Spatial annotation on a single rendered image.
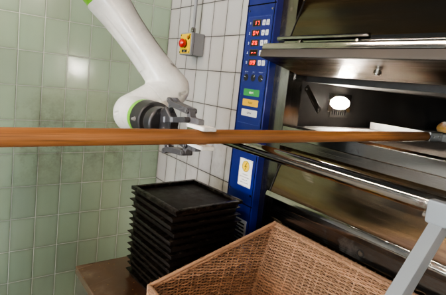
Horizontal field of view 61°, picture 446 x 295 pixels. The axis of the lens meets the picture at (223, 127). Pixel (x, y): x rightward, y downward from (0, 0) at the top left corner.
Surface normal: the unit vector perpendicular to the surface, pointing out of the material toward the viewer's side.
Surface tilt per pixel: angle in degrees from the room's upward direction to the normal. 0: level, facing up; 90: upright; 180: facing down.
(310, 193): 70
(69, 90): 90
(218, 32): 90
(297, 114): 90
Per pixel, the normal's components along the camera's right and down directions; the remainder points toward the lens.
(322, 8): -0.72, -0.35
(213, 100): -0.80, -0.02
